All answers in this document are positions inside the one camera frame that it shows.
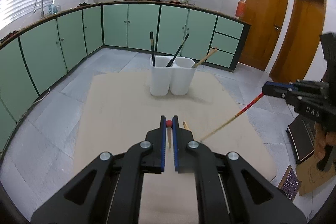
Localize red orange floral chopstick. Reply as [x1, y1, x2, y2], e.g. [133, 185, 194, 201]
[166, 120, 173, 149]

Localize patterned purple item on floor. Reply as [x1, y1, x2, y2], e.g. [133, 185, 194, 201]
[277, 165, 302, 202]

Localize dark red handled chopstick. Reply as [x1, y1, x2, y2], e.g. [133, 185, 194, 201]
[200, 92, 264, 142]

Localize black case on floor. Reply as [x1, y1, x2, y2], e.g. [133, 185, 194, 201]
[286, 115, 315, 164]

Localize chrome kitchen faucet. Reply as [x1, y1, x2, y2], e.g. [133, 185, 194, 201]
[32, 0, 46, 18]

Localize orange fire extinguisher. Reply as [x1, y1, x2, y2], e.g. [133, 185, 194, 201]
[235, 0, 245, 18]

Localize light plain wooden chopstick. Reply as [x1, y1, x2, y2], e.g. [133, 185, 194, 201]
[192, 48, 218, 69]

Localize black chopstick gold band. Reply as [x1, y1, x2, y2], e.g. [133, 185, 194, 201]
[166, 34, 190, 68]
[150, 31, 155, 67]

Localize white double utensil holder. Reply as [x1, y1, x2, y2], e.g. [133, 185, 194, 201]
[150, 56, 195, 96]

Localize brown wooden door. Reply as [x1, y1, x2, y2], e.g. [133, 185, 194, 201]
[269, 0, 327, 83]
[239, 0, 288, 71]

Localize green lower kitchen cabinets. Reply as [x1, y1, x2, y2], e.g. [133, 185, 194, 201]
[1, 1, 250, 148]

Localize person right hand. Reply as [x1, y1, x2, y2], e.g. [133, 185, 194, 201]
[314, 123, 336, 160]

